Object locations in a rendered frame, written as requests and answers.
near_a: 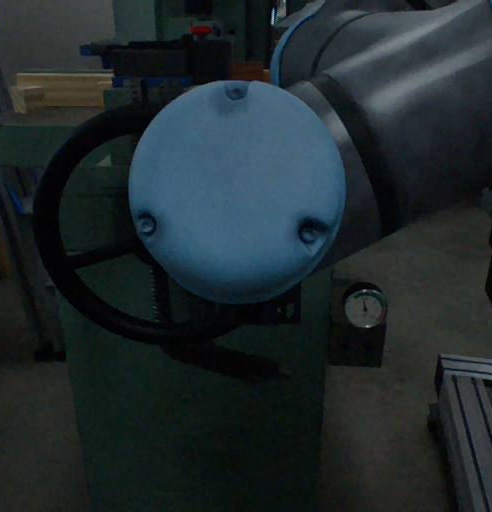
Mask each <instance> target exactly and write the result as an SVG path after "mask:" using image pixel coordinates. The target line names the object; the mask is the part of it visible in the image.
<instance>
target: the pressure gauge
mask: <svg viewBox="0 0 492 512"><path fill-rule="evenodd" d="M362 295H363V297H362ZM363 299H364V304H365V308H367V309H368V311H364V310H363V308H364V304H363ZM342 306H343V313H344V316H345V319H346V321H347V322H348V323H349V324H351V325H353V326H355V329H356V330H358V331H362V330H364V329H366V328H370V327H373V326H376V325H379V324H380V323H381V322H382V321H383V320H384V319H385V318H386V315H387V312H388V304H387V301H386V299H385V297H384V294H383V292H382V290H381V288H380V287H378V286H377V285H375V284H373V283H370V282H358V283H355V284H352V285H350V286H349V287H348V288H347V290H346V291H345V292H344V294H343V297H342Z"/></svg>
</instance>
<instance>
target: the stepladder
mask: <svg viewBox="0 0 492 512"><path fill-rule="evenodd" d="M10 109H13V105H12V102H11V98H10V95H9V91H8V87H7V84H5V81H4V78H3V74H2V71H1V68H0V112H3V111H7V110H10ZM20 168H21V171H22V174H23V177H25V181H26V184H27V187H28V190H29V194H30V197H27V193H26V189H25V186H23V182H22V178H21V174H20V171H19V168H18V167H0V231H1V236H2V239H3V242H4V245H5V250H6V253H7V256H8V259H9V263H10V267H12V270H13V273H14V277H15V281H16V284H17V287H18V291H19V295H20V298H21V302H22V305H24V308H25V312H26V316H27V319H28V322H29V326H30V330H31V333H32V336H33V339H34V344H35V347H36V350H35V351H34V357H35V360H36V361H44V360H45V359H46V356H47V355H48V354H50V353H51V352H52V350H53V346H52V342H51V341H46V338H45V335H44V331H43V327H42V323H41V320H40V317H39V312H38V309H37V306H36V301H34V298H33V295H32V291H33V290H34V291H36V294H37V297H38V300H39V304H40V306H41V309H42V312H43V315H44V319H45V322H46V325H47V328H49V332H50V335H51V337H52V340H53V343H54V347H55V350H56V356H57V360H58V361H66V359H67V357H66V351H65V345H64V339H63V333H62V326H61V320H59V313H58V308H57V301H56V295H55V289H54V283H53V281H52V280H51V278H50V276H49V275H48V272H46V270H45V268H44V266H43V264H42V261H41V258H40V255H39V252H38V249H37V245H36V241H34V236H33V228H32V202H33V195H34V190H35V186H37V182H38V177H36V174H35V171H34V168H31V167H20ZM10 222H12V223H10ZM12 225H13V226H12ZM13 228H14V229H13ZM14 231H15V234H14ZM15 235H16V237H15ZM16 238H17V240H16ZM17 241H18V244H19V248H20V250H21V253H22V256H24V259H25V263H26V266H27V269H28V272H29V276H30V278H31V281H32V283H31V285H30V284H29V280H28V277H27V273H26V269H25V266H24V263H22V258H21V255H20V251H19V248H18V244H17Z"/></svg>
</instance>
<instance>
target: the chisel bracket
mask: <svg viewBox="0 0 492 512"><path fill-rule="evenodd" d="M191 26H209V27H211V28H213V33H209V35H206V39H223V35H224V20H223V18H218V17H170V18H169V19H168V30H169V41H173V39H180V37H181V36H182V35H183V34H190V35H191V36H192V37H193V39H194V41H195V35H192V33H189V28H190V27H191Z"/></svg>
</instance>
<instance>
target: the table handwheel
mask: <svg viewBox="0 0 492 512"><path fill-rule="evenodd" d="M166 106H167V104H157V103H142V104H132V105H125V106H120V108H115V109H112V110H109V111H106V112H104V113H100V114H98V115H96V116H94V117H92V118H89V119H87V120H85V121H84V123H82V124H81V125H79V126H78V127H75V128H74V129H73V130H72V131H70V132H69V133H68V134H67V135H66V137H65V138H64V139H62V140H61V141H60V142H59V143H58V144H57V145H56V147H55V148H54V149H53V152H52V153H51V155H49V156H48V158H47V159H46V161H45V163H44V166H43V168H42V170H41V172H40V175H39V179H38V182H37V186H35V190H34V195H33V202H32V228H33V236H34V241H36V245H37V249H38V252H39V255H40V258H41V261H42V264H43V266H44V268H45V270H46V272H48V275H49V276H50V278H51V280H52V281H53V283H54V284H55V286H56V287H57V290H58V291H59V292H61V294H62V295H63V296H64V297H65V298H66V299H67V300H68V301H69V304H70V305H72V306H74V307H75V308H76V309H77V310H78V311H79V312H80V313H81V314H83V315H84V316H85V318H88V319H89V320H90V321H92V322H93V323H95V324H96V325H98V326H101V327H102V328H104V329H106V330H108V331H110V333H113V334H115V335H118V336H120V337H123V338H127V339H130V340H133V341H136V342H142V343H146V344H152V345H163V346H180V345H191V344H198V343H202V342H206V341H211V340H214V339H216V338H219V337H221V336H224V334H227V333H229V332H231V331H233V330H234V329H236V328H238V327H239V326H242V325H224V324H219V322H204V318H202V319H198V321H193V322H187V323H175V324H174V323H157V322H150V321H145V320H142V318H137V317H134V316H132V315H129V314H127V313H123V312H121V311H119V310H118V309H116V308H114V307H111V306H110V305H108V303H107V302H105V301H104V300H102V299H101V298H100V297H99V296H97V295H95V294H94V293H93V292H92V291H91V290H90V288H89V287H88V286H87V285H86V284H84V282H83V281H82V280H81V279H80V277H79V276H78V274H77V272H76V271H75V270H76V269H79V268H82V267H86V266H89V265H92V264H95V263H99V262H103V261H106V259H110V258H115V257H118V256H122V255H127V254H131V253H134V254H135V256H136V257H137V258H139V259H140V261H141V262H143V263H144V264H146V265H148V266H151V267H158V268H162V266H161V265H160V264H159V263H158V262H157V261H156V259H155V258H154V257H153V255H151V254H150V253H149V252H148V250H147V249H146V247H145V245H144V243H143V241H142V240H141V239H140V238H139V237H137V234H136V227H135V226H134V228H133V230H132V233H131V237H130V238H128V239H124V240H121V241H118V242H115V243H112V244H108V245H105V247H102V248H99V249H95V250H91V251H88V252H83V253H80V254H76V255H73V256H68V257H67V255H66V252H65V249H64V245H63V242H62V238H61V233H59V222H58V212H59V203H61V198H62V194H63V191H64V187H65V185H66V183H67V181H68V179H69V177H70V174H71V172H72V171H73V170H75V168H76V167H77V166H78V164H79V163H80V161H81V160H82V159H83V158H84V157H85V156H86V155H87V154H89V153H90V152H92V151H93V150H94V149H96V147H97V146H99V145H102V144H104V143H105V142H108V141H110V140H112V139H116V138H118V137H122V136H125V135H131V134H137V132H139V133H145V130H146V129H147V127H148V126H149V124H150V123H151V122H152V120H153V118H154V117H155V116H157V115H158V114H159V113H160V112H161V111H162V110H163V109H164V108H165V107H166Z"/></svg>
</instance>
